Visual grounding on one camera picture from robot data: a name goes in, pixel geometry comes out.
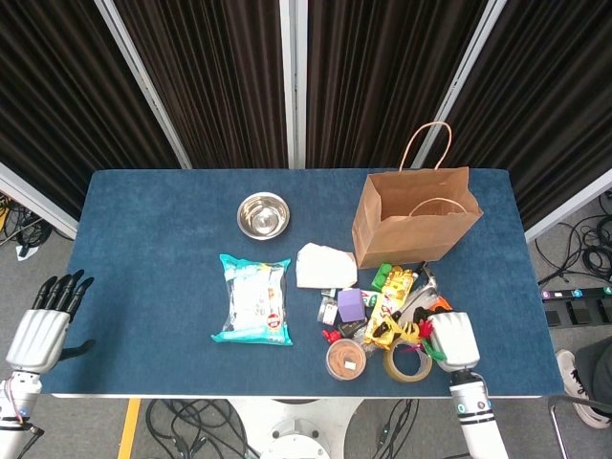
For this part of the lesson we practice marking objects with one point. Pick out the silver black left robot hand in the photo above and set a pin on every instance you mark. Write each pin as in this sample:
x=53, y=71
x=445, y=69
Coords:
x=38, y=339

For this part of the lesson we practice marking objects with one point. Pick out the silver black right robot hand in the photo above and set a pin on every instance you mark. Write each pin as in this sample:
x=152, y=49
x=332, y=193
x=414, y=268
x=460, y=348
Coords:
x=454, y=339

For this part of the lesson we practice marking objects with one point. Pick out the colourful feather shuttlecock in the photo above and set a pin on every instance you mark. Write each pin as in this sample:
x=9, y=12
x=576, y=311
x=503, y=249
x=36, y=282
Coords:
x=404, y=332

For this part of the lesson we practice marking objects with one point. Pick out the clear plastic straws bundle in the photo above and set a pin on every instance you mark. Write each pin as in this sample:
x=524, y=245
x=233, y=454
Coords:
x=421, y=301

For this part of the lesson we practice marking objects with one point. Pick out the transparent tape roll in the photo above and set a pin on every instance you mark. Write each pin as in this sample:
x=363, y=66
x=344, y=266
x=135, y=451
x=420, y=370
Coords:
x=393, y=373

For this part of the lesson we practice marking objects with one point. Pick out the yellow snack bar package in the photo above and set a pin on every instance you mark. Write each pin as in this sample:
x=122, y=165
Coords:
x=392, y=296

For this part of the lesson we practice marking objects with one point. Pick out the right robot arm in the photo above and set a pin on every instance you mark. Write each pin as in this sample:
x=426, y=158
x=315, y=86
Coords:
x=471, y=411

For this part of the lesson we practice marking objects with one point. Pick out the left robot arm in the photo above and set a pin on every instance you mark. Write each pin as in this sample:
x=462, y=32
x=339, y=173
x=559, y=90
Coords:
x=14, y=397

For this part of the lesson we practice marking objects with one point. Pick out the orange white snack packet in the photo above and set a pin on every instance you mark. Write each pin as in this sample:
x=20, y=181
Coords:
x=442, y=303

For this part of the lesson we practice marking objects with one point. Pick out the clear jar of rubber bands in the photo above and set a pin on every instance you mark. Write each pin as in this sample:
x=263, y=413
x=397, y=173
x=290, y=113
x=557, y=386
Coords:
x=345, y=361

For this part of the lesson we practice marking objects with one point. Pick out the brown paper bag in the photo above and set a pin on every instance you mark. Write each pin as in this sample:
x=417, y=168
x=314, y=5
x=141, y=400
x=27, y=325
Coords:
x=406, y=239

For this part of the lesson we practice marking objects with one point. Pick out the small silver tin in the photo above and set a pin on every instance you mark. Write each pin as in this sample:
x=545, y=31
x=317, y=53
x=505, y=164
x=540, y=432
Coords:
x=327, y=311

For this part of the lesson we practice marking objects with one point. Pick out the green white marker pen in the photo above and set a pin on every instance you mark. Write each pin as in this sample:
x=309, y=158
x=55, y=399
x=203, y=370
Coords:
x=421, y=268

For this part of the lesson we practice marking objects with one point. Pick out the white paper scrap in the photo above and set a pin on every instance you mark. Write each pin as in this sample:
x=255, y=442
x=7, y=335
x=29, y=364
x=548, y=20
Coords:
x=26, y=252

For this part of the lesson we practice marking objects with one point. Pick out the white green glue bottle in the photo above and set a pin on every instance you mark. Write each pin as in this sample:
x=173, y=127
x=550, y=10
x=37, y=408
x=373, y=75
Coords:
x=369, y=297

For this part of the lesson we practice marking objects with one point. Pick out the green toy brick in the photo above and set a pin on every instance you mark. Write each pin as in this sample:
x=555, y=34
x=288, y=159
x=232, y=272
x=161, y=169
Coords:
x=381, y=277

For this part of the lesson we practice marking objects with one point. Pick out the purple foam cube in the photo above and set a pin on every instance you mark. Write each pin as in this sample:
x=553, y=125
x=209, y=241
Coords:
x=351, y=306

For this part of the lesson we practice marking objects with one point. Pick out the white sneaker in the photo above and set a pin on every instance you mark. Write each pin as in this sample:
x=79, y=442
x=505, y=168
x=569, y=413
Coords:
x=574, y=378

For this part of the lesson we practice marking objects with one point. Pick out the blue table cloth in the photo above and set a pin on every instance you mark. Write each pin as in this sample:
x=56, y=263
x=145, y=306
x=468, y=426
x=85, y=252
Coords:
x=158, y=287

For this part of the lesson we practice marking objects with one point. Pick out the dark trouser leg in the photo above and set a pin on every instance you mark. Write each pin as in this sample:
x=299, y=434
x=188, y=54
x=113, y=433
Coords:
x=597, y=363

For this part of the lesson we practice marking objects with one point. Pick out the white soft pouch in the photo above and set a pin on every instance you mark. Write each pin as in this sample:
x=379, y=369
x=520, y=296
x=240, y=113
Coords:
x=325, y=268

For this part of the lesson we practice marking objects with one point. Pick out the teal white plastic package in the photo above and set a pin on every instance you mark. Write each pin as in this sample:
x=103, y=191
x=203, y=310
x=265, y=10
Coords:
x=251, y=301

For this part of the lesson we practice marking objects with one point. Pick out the stainless steel bowl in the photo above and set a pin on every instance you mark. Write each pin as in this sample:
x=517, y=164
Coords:
x=263, y=216

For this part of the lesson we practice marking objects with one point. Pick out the black corrugated panel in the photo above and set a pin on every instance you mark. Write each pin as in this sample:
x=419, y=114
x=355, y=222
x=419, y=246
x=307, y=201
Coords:
x=57, y=95
x=373, y=81
x=550, y=95
x=215, y=81

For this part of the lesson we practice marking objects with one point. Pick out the white partition rail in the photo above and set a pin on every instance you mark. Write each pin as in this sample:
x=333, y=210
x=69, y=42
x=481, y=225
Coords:
x=33, y=196
x=569, y=210

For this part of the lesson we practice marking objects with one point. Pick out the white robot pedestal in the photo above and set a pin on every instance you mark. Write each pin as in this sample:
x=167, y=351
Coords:
x=306, y=416

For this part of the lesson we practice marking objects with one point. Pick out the white table frame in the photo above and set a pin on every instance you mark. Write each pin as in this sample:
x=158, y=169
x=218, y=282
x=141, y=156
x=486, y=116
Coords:
x=239, y=396

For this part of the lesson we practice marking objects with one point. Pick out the white partition post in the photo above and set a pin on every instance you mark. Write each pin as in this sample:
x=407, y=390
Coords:
x=454, y=86
x=292, y=81
x=143, y=81

